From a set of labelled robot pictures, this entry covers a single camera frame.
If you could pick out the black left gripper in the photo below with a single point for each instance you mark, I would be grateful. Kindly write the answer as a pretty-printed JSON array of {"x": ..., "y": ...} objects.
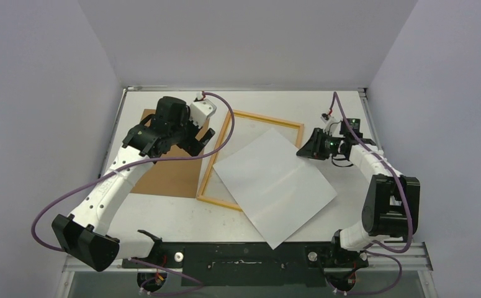
[{"x": 193, "y": 145}]

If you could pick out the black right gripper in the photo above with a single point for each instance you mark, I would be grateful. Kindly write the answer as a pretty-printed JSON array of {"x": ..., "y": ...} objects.
[{"x": 318, "y": 144}]

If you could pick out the yellow wooden picture frame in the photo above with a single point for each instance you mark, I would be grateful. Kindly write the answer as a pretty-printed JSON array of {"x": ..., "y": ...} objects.
[{"x": 225, "y": 135}]

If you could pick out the printed building photo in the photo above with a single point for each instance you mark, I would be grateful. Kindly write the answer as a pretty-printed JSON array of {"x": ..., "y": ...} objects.
[{"x": 277, "y": 190}]

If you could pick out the clear glass sheet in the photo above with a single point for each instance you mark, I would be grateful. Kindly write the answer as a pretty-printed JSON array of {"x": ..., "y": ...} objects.
[{"x": 246, "y": 131}]

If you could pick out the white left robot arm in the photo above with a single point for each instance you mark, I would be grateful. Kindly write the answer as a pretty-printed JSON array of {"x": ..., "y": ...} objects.
[{"x": 84, "y": 232}]

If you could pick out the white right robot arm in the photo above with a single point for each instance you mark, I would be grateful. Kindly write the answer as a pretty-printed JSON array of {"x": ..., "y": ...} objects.
[{"x": 392, "y": 201}]

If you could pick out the brown cardboard backing board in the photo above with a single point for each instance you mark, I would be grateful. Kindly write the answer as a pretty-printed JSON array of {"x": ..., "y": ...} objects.
[{"x": 171, "y": 178}]

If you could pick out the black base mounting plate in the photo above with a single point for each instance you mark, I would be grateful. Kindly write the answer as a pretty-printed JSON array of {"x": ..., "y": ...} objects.
[{"x": 254, "y": 263}]

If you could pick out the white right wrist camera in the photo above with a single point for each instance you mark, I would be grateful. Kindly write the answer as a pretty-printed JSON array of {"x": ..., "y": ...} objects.
[{"x": 331, "y": 123}]

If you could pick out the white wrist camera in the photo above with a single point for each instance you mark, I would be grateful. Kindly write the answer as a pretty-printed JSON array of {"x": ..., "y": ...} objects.
[
  {"x": 331, "y": 123},
  {"x": 201, "y": 110}
]

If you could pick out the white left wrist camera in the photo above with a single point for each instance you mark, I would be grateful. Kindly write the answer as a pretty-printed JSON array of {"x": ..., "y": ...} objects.
[{"x": 201, "y": 110}]

